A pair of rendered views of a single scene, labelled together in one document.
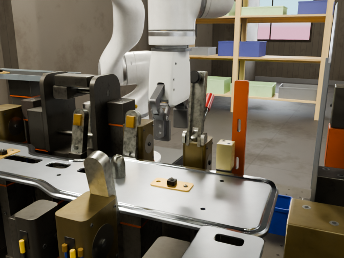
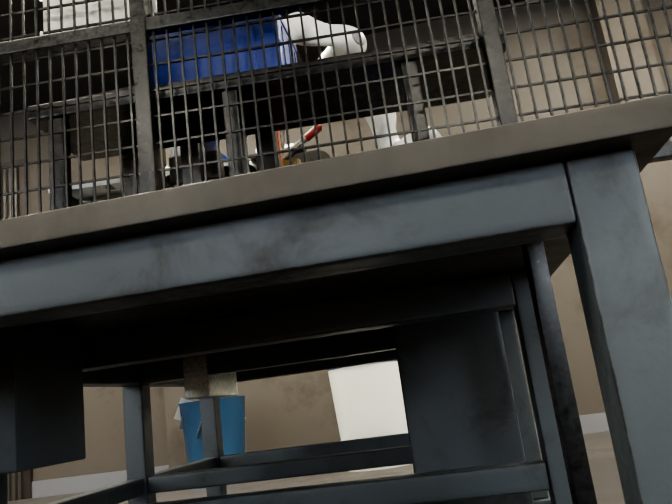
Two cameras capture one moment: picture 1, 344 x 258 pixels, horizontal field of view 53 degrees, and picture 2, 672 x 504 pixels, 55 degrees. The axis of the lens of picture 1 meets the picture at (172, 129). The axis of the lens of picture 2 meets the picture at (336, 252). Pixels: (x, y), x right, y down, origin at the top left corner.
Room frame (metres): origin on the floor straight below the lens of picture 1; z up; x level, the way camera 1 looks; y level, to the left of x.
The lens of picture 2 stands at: (0.36, -1.62, 0.42)
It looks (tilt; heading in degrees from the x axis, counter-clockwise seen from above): 13 degrees up; 71
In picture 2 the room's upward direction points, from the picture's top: 7 degrees counter-clockwise
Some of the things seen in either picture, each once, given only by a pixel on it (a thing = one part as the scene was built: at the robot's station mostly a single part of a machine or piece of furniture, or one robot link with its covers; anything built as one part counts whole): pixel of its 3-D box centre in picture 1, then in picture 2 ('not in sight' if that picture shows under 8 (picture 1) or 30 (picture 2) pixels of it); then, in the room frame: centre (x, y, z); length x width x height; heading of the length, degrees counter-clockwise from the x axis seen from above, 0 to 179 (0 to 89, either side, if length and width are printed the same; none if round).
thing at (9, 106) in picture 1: (15, 164); not in sight; (1.05, 0.51, 0.89); 0.12 x 0.08 x 0.38; 157
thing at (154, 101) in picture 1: (161, 94); not in sight; (0.61, 0.02, 1.19); 0.08 x 0.01 x 0.06; 157
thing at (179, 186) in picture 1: (171, 182); not in sight; (0.65, 0.00, 1.01); 0.08 x 0.04 x 0.01; 67
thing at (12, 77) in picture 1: (26, 74); not in sight; (1.23, 0.51, 1.16); 0.37 x 0.14 x 0.02; 67
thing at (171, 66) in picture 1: (171, 73); not in sight; (0.65, 0.00, 1.23); 0.10 x 0.07 x 0.11; 157
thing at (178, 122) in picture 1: (183, 110); not in sight; (0.70, -0.02, 1.14); 0.03 x 0.03 x 0.07; 67
